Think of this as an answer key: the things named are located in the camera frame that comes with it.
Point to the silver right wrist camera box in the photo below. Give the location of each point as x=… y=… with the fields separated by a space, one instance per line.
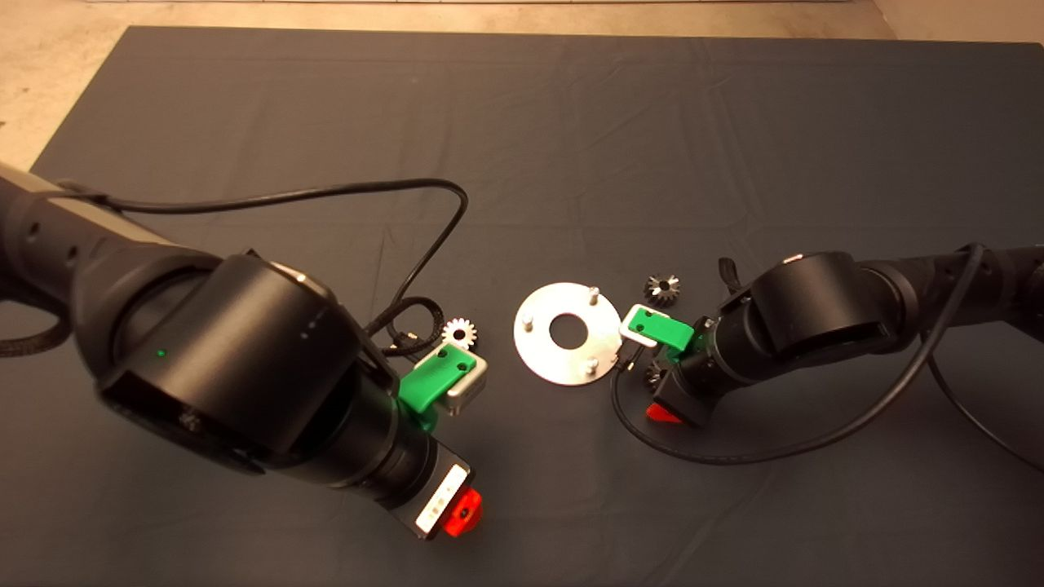
x=632 y=330

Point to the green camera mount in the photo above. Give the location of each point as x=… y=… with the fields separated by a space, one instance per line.
x=432 y=379
x=665 y=330

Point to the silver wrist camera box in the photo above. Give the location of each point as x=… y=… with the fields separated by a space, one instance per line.
x=632 y=330
x=471 y=391

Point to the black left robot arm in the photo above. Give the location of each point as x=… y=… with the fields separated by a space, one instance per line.
x=245 y=367

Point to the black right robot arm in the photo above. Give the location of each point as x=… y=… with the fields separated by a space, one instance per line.
x=816 y=302

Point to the bright steel planetary gear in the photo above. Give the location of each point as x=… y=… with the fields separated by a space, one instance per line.
x=459 y=330

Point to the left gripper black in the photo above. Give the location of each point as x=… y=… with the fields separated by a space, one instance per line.
x=426 y=493

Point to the green left camera mount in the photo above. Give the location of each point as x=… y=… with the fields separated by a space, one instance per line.
x=432 y=379

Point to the green right camera mount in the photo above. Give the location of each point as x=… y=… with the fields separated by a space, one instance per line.
x=665 y=330

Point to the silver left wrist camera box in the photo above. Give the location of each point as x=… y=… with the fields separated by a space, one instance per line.
x=471 y=391

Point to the dark steel planetary gear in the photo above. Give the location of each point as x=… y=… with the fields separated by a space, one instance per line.
x=652 y=375
x=662 y=291

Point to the dark grey table cloth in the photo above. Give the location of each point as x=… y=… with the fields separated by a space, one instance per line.
x=571 y=122

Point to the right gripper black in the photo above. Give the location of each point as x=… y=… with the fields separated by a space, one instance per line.
x=689 y=395

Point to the round metal carrier plate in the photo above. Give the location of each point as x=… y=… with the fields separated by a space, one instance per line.
x=555 y=363

